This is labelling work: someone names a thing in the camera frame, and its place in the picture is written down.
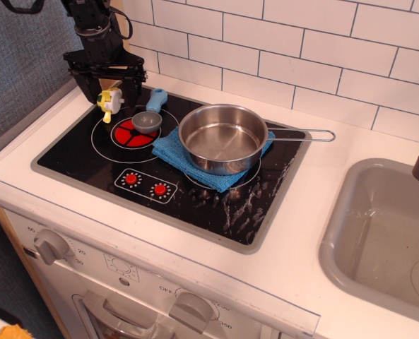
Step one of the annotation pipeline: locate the right grey oven knob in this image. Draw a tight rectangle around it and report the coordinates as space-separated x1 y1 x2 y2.
169 292 214 334

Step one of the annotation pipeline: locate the white toy vegetable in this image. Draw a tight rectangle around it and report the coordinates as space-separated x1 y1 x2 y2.
97 88 124 124

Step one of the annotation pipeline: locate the left red stove knob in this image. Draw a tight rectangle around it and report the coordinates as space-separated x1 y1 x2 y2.
124 173 138 185

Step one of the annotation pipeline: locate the stainless steel pan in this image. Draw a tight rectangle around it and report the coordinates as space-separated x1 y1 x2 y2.
178 104 336 173

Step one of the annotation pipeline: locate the grey oven knob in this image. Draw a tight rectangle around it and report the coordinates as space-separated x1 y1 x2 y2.
169 292 214 334
33 230 69 266

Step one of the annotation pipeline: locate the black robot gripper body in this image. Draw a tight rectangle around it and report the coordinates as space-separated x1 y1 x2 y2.
64 22 146 82

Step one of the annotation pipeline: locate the grey oven door handle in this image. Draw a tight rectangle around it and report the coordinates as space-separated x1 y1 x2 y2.
81 291 175 338

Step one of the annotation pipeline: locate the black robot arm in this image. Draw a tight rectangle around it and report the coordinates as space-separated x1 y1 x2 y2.
63 1 146 107

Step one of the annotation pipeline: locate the red stove knob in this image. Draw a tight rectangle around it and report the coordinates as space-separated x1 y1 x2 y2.
124 173 138 185
153 184 167 196

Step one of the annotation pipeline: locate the grey sink basin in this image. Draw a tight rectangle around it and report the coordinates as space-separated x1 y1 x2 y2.
319 158 419 321

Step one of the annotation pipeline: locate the right red stove knob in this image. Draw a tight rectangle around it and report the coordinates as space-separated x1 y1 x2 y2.
153 184 167 196

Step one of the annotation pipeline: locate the blue cloth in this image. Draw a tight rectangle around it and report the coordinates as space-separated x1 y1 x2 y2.
151 126 276 194

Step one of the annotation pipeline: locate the left grey oven knob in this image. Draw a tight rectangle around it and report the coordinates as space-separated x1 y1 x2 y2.
33 230 69 266

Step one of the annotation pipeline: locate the orange object at corner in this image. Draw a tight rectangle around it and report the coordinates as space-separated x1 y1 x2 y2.
0 324 33 339

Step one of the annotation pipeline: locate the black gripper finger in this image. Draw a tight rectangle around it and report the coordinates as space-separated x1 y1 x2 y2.
71 72 101 104
122 78 142 107

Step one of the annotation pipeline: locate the blue and grey toy spoon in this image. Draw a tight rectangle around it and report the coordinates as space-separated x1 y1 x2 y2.
131 88 168 134

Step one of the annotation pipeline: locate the black toy stove top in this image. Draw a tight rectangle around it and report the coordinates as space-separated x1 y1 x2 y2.
32 88 309 254

